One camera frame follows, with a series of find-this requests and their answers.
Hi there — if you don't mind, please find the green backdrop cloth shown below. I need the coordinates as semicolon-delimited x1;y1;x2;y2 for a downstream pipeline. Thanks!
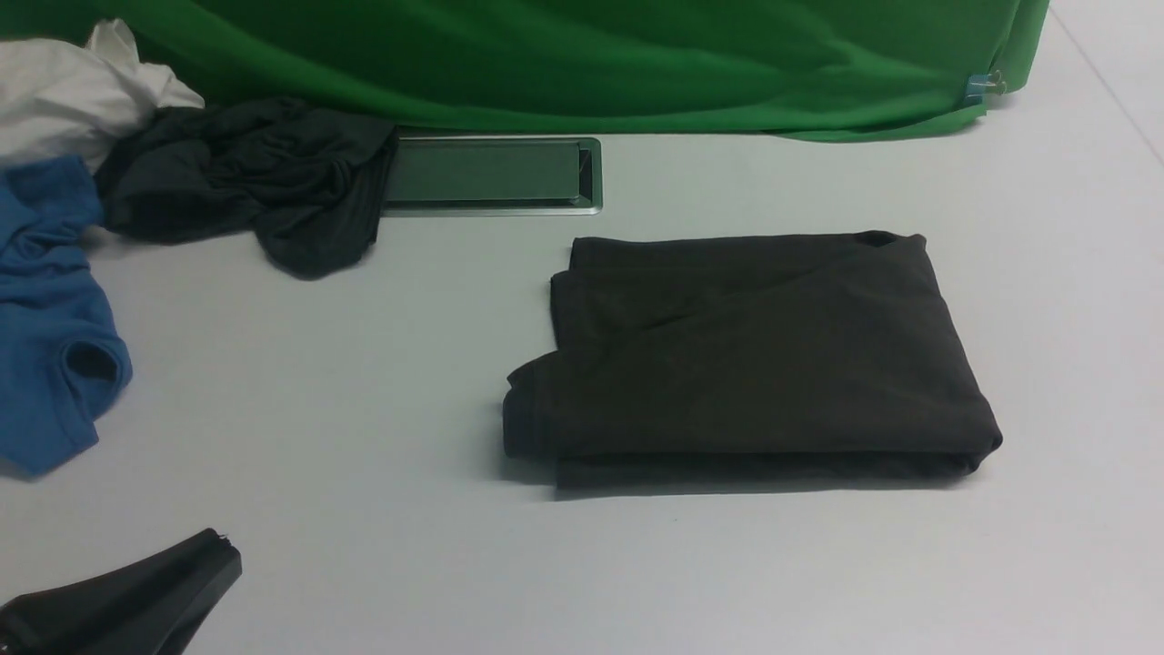
3;1;1049;144

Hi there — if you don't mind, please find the dark teal crumpled shirt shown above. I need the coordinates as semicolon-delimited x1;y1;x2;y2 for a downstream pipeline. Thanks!
95;98;398;279

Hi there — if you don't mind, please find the gray long-sleeved shirt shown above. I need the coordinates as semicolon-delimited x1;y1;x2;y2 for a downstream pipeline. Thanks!
502;232;1005;489

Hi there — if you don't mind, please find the white crumpled garment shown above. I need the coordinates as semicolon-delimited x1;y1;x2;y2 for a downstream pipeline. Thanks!
1;17;205;173

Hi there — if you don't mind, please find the metal table cable hatch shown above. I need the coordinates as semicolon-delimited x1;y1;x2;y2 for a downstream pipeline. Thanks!
384;136;604;218

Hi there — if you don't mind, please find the blue binder clip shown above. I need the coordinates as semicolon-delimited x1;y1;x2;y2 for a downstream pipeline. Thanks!
963;69;1008;106

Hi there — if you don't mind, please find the blue t-shirt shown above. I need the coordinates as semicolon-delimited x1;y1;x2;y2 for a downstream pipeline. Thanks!
1;155;133;479

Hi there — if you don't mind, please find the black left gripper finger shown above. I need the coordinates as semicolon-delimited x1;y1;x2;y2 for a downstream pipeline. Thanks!
1;529;242;654

